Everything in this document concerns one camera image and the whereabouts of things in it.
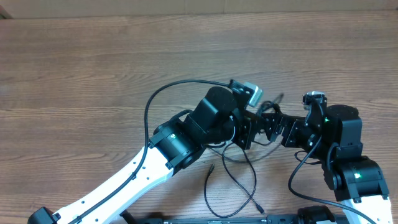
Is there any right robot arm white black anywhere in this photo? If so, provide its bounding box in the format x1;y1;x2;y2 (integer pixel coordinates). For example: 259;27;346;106
261;103;392;223

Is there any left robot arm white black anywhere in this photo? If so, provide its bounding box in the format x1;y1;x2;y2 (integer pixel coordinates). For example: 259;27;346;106
27;83;262;224

